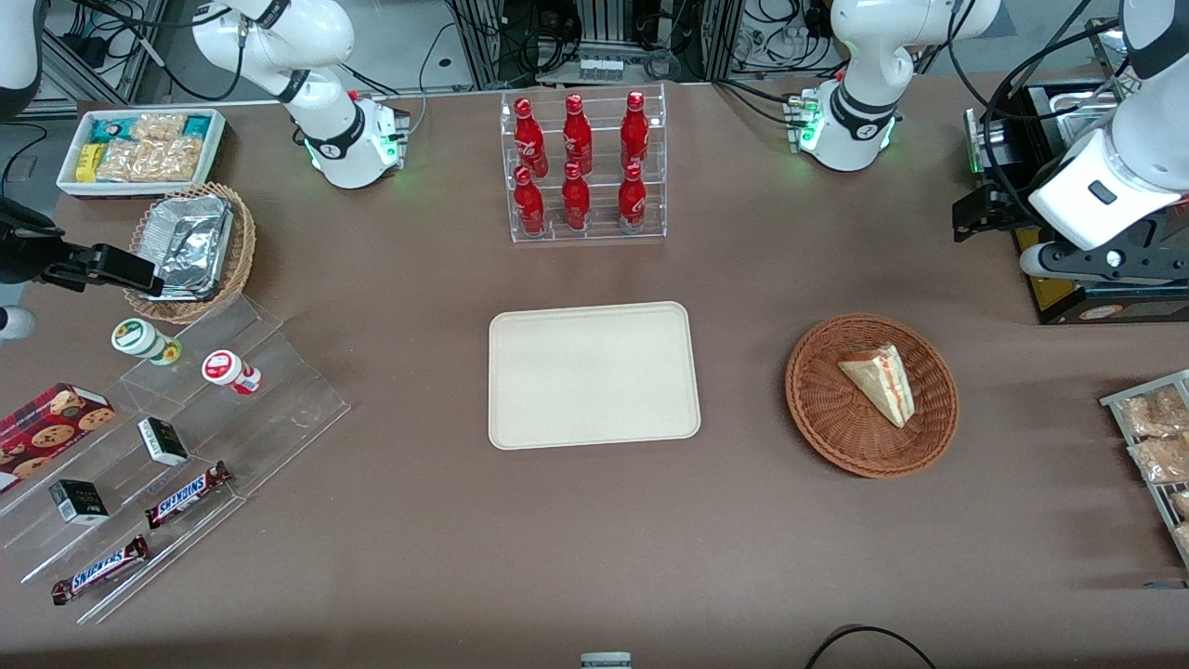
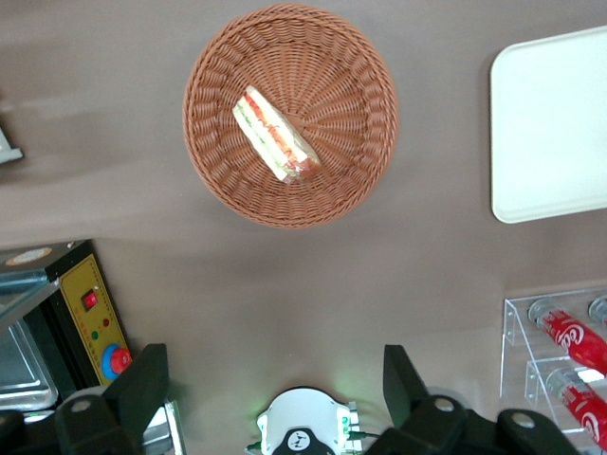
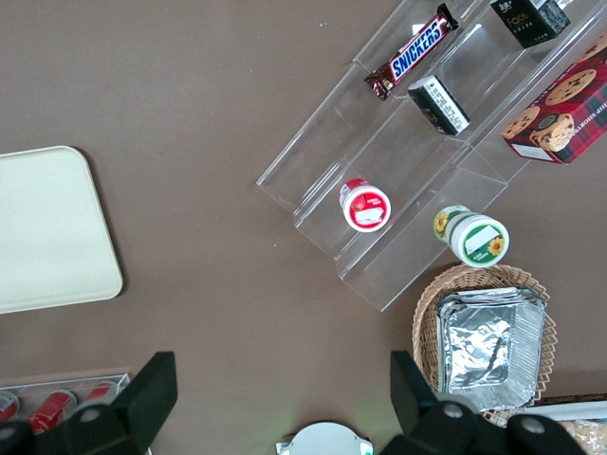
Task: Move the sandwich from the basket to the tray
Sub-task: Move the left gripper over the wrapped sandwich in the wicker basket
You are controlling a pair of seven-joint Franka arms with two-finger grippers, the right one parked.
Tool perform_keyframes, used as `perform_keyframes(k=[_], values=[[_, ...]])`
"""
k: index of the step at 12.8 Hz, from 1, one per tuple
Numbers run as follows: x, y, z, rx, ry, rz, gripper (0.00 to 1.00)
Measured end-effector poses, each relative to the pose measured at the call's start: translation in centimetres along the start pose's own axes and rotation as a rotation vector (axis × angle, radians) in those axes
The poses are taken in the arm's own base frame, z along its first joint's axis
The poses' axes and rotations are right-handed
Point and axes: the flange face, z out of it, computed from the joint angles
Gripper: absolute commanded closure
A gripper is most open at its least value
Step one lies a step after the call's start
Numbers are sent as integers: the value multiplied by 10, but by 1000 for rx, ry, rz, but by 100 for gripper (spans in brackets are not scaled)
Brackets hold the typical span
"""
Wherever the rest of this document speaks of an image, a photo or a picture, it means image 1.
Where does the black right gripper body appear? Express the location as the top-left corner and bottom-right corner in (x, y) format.
(0, 197), (68, 284)

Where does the triangular sandwich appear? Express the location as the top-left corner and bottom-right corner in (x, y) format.
(838, 344), (916, 429)

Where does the light wicker basket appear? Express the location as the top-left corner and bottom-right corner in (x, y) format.
(124, 181), (257, 325)

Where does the round brown wicker basket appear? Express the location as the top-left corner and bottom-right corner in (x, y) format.
(785, 313), (960, 479)

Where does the beige plastic tray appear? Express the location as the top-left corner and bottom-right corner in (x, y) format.
(488, 300), (702, 452)

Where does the green lid yogurt cup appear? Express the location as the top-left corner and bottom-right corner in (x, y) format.
(111, 318), (183, 366)

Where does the aluminium foil container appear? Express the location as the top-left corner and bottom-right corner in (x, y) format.
(137, 193), (235, 301)

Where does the black food warmer machine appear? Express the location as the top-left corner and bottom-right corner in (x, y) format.
(963, 79), (1189, 326)

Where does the large clear cracker bag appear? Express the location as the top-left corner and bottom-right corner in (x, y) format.
(96, 137), (204, 185)

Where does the red lid yogurt cup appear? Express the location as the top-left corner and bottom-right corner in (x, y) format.
(202, 349), (263, 397)

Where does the white rectangular snack bin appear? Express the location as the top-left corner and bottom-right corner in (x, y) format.
(56, 108), (228, 200)

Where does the small clear cracker bag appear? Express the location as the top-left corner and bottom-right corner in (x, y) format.
(130, 111), (187, 143)

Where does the red cookie box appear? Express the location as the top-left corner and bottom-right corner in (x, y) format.
(0, 382), (116, 493)

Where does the small black box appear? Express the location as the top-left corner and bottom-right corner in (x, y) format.
(48, 479), (111, 527)
(137, 416), (190, 467)

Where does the clear acrylic stepped stand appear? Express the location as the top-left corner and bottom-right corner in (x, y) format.
(0, 295), (352, 625)

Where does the snickers chocolate bar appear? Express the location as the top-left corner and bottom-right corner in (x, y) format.
(144, 460), (233, 531)
(51, 534), (151, 607)

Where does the red cola bottle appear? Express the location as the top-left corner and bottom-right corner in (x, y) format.
(620, 90), (650, 173)
(513, 165), (546, 237)
(513, 97), (549, 179)
(561, 162), (592, 231)
(561, 93), (594, 177)
(617, 162), (647, 233)

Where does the clear acrylic bottle rack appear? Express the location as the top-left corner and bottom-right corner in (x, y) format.
(500, 82), (668, 244)

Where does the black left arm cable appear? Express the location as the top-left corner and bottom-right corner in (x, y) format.
(929, 0), (1130, 229)

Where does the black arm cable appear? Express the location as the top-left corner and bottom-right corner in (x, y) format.
(929, 0), (1130, 229)
(65, 0), (247, 103)

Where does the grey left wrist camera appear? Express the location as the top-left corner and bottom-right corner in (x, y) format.
(1020, 237), (1189, 287)

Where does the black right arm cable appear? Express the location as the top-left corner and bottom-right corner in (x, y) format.
(65, 0), (247, 103)

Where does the grey wire tray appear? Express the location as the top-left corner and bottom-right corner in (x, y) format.
(1100, 370), (1189, 570)

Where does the black looped cable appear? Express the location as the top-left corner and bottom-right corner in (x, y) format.
(804, 624), (939, 669)

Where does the aluminium profile frame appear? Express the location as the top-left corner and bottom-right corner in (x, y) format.
(444, 0), (746, 89)

